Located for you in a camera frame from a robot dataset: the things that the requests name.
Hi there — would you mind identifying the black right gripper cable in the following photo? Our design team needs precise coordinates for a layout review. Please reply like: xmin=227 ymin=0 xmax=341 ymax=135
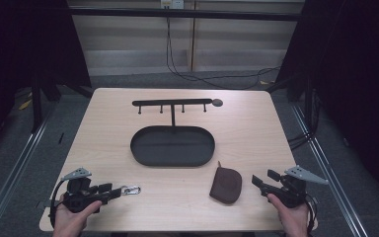
xmin=304 ymin=193 xmax=319 ymax=235

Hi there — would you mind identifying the silver carabiner keychain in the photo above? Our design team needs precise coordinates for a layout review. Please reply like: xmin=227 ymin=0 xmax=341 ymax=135
xmin=120 ymin=185 xmax=142 ymax=197

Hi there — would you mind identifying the black key rack with tray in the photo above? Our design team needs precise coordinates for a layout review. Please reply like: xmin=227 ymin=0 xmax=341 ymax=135
xmin=129 ymin=98 xmax=224 ymax=168

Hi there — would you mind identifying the black horizontal metal bar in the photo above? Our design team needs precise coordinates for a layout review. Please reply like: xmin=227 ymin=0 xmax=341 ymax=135
xmin=68 ymin=7 xmax=306 ymax=23

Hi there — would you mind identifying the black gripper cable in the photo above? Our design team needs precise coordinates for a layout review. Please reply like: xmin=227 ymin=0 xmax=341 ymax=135
xmin=304 ymin=193 xmax=319 ymax=235
xmin=48 ymin=179 xmax=69 ymax=229

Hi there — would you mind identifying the yellow tape strip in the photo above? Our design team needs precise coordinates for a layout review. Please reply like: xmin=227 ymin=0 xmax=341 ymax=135
xmin=17 ymin=98 xmax=34 ymax=112

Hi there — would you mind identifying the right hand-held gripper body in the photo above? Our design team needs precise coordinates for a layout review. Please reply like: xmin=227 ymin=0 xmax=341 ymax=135
xmin=265 ymin=165 xmax=330 ymax=209

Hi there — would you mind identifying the bundle of black floor cables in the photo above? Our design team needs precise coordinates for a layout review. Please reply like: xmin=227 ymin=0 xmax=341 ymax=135
xmin=287 ymin=92 xmax=322 ymax=151

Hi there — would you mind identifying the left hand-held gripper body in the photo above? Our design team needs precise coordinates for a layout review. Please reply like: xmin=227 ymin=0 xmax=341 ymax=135
xmin=60 ymin=167 xmax=114 ymax=214

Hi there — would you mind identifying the white wall socket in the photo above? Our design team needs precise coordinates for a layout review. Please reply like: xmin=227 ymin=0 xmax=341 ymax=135
xmin=159 ymin=0 xmax=186 ymax=10

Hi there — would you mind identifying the dark curtain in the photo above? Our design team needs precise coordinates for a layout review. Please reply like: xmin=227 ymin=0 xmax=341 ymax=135
xmin=274 ymin=0 xmax=379 ymax=206
xmin=0 ymin=0 xmax=92 ymax=162

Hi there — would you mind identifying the metal floor rail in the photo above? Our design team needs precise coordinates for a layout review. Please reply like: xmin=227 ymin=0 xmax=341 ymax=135
xmin=0 ymin=101 xmax=59 ymax=237
xmin=290 ymin=103 xmax=370 ymax=237

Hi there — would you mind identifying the black wall cable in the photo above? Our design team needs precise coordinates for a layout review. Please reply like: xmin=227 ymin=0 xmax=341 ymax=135
xmin=165 ymin=17 xmax=281 ymax=91

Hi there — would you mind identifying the person's right hand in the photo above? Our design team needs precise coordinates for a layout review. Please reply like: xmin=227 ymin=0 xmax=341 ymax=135
xmin=266 ymin=193 xmax=311 ymax=237

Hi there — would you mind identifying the person's left hand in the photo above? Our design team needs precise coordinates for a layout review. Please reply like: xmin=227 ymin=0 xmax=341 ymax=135
xmin=52 ymin=194 xmax=104 ymax=237

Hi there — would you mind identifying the brown zip pouch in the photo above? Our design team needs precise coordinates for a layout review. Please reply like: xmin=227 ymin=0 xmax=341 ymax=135
xmin=208 ymin=160 xmax=244 ymax=205

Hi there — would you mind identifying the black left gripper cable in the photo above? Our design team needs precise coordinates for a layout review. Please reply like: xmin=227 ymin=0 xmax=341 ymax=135
xmin=48 ymin=179 xmax=69 ymax=229

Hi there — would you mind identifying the black metal stand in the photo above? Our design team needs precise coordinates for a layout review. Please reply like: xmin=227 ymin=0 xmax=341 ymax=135
xmin=30 ymin=76 xmax=62 ymax=134

